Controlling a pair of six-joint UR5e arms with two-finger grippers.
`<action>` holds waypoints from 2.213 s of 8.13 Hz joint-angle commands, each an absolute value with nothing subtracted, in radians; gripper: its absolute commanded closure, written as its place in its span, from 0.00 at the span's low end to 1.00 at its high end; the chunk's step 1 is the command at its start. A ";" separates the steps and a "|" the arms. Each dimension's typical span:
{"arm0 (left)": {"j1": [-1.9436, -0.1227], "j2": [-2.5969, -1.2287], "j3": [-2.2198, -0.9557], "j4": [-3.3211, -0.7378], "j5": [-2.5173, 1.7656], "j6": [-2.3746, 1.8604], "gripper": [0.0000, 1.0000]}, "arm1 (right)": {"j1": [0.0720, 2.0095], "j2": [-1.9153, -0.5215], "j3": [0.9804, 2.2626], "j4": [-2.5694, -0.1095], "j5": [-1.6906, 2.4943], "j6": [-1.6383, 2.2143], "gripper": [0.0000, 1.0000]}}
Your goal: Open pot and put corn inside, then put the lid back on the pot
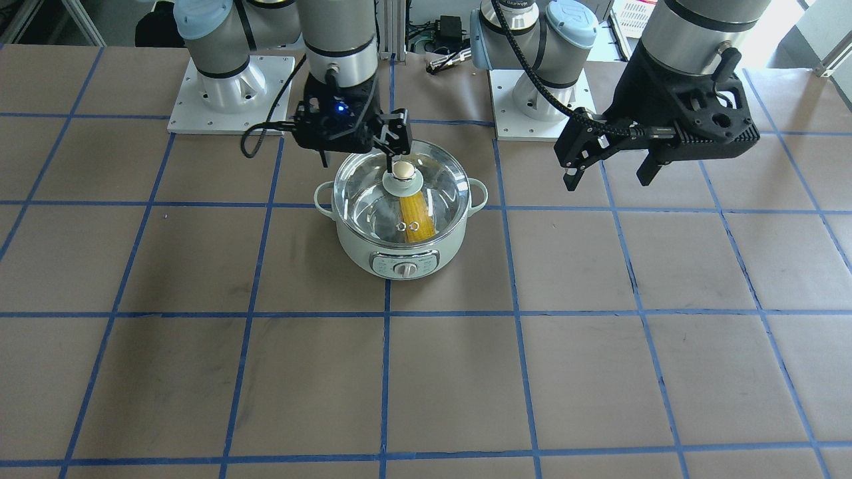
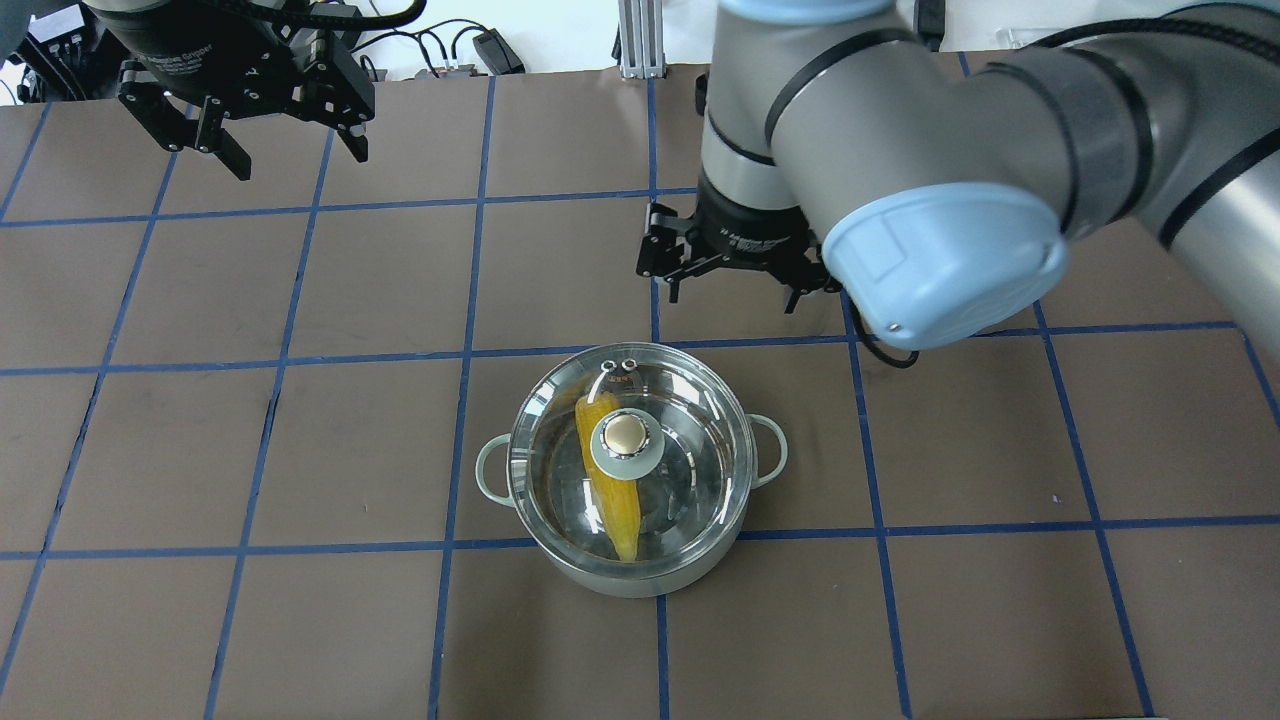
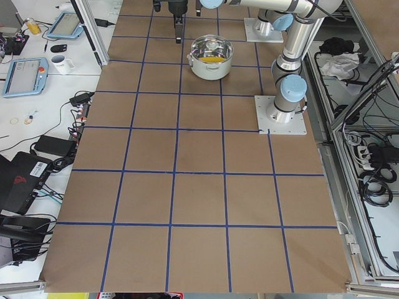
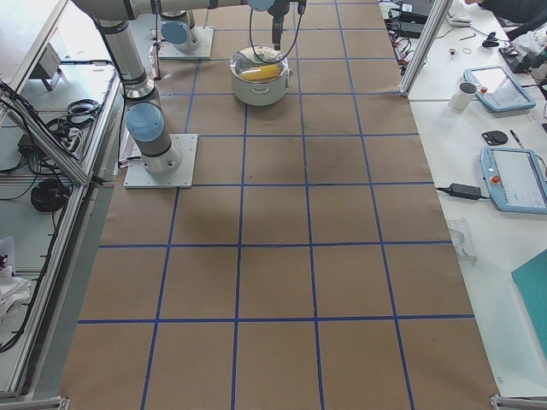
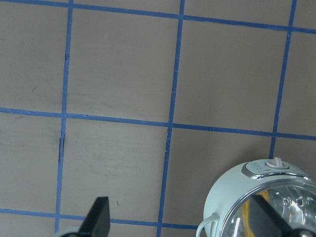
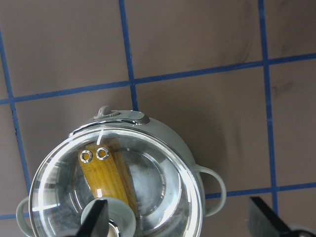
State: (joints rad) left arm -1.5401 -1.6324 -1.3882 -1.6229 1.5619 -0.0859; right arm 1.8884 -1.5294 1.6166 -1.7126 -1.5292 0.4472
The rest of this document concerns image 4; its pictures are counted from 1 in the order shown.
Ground white crumpled cloth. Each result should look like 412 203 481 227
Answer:
0 237 33 330

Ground white mug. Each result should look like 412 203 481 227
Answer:
448 81 478 112

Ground far blue teach pendant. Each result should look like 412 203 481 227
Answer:
463 66 536 113

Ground yellow corn cob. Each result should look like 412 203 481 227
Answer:
239 64 283 83

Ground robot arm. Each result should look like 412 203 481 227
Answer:
160 10 200 53
74 1 291 175

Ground blue teach pendant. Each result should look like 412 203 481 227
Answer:
479 147 546 214
463 66 536 113

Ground black power brick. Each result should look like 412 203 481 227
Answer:
448 183 483 201

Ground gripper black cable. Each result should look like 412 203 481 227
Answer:
248 0 308 65

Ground near blue teach pendant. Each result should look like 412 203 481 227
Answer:
479 147 546 214

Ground teal board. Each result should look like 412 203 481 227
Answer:
511 250 546 357

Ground glass pot lid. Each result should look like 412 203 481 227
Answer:
230 45 290 80

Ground aluminium frame post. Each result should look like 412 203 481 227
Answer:
398 0 450 97

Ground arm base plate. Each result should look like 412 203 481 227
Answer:
159 23 215 60
124 134 198 189

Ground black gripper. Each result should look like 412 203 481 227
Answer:
269 10 285 50

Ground pale green electric pot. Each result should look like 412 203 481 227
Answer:
231 69 292 107

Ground coiled black cables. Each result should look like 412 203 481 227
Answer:
30 177 72 214

